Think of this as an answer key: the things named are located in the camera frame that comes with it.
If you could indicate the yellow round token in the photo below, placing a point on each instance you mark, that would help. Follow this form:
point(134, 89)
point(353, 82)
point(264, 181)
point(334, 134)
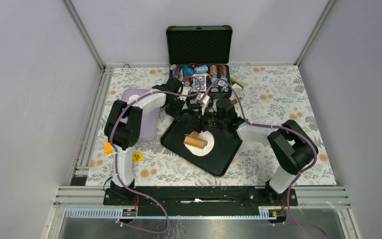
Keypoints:
point(137, 157)

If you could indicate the wooden rolling pin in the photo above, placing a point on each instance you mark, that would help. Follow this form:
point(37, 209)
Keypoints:
point(194, 139)

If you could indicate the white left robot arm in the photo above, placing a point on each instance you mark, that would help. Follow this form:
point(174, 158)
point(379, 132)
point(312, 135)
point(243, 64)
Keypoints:
point(123, 127)

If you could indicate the small white dough piece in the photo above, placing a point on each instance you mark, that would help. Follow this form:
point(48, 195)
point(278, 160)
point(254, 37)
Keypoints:
point(133, 97)

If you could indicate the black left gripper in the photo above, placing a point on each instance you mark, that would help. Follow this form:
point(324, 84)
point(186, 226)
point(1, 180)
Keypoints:
point(175, 113)

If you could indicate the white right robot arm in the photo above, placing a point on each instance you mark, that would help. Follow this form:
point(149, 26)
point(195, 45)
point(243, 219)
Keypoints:
point(293, 149)

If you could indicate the black baking tray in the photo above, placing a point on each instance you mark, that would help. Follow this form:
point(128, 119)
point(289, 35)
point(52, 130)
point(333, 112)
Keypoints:
point(217, 161)

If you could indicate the blue playing card deck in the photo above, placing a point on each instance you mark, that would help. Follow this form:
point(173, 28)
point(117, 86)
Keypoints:
point(199, 83)

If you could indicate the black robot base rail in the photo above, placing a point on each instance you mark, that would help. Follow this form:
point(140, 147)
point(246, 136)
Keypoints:
point(243, 195)

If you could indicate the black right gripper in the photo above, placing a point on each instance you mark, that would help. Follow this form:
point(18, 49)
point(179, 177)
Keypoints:
point(204, 127)

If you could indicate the black poker chip case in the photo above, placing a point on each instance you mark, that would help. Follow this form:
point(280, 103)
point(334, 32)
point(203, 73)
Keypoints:
point(201, 50)

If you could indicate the purple plastic tray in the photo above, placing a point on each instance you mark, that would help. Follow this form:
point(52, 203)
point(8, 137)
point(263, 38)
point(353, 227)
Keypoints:
point(149, 120)

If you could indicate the white dough disc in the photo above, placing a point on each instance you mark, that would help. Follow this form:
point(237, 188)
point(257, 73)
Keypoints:
point(210, 145)

